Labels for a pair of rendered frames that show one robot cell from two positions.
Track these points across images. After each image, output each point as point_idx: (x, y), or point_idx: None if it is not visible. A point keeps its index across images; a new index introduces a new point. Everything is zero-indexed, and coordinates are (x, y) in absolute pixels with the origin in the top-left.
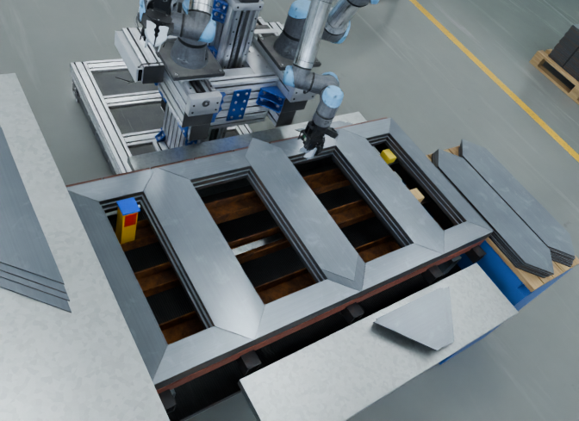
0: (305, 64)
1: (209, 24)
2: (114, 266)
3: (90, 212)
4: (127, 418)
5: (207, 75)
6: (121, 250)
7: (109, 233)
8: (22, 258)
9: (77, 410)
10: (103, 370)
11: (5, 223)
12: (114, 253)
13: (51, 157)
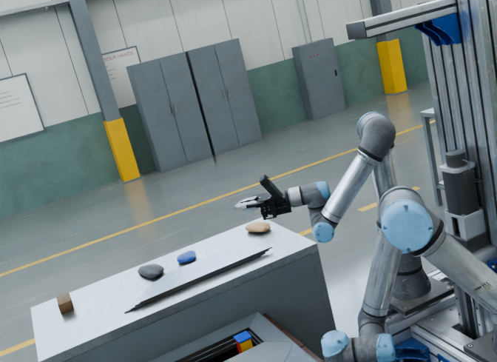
0: (362, 303)
1: (316, 224)
2: (191, 348)
3: (238, 326)
4: (56, 344)
5: (390, 304)
6: (204, 347)
7: (219, 339)
8: (157, 288)
9: (69, 329)
10: (86, 331)
11: (182, 277)
12: (202, 345)
13: (239, 275)
